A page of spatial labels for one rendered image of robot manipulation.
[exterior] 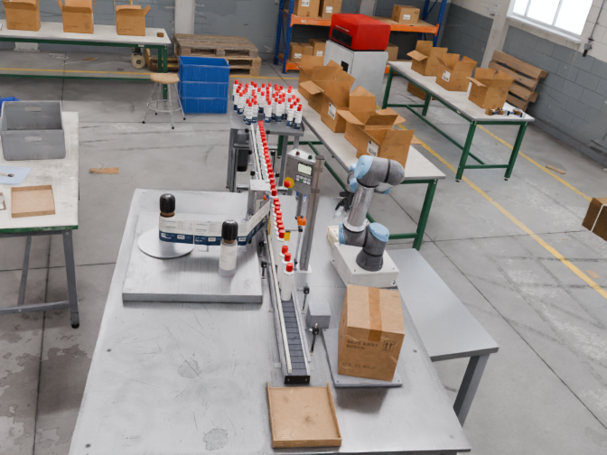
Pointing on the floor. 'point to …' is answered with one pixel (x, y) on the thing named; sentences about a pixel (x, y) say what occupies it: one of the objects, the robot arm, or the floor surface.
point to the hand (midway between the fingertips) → (344, 218)
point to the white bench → (65, 197)
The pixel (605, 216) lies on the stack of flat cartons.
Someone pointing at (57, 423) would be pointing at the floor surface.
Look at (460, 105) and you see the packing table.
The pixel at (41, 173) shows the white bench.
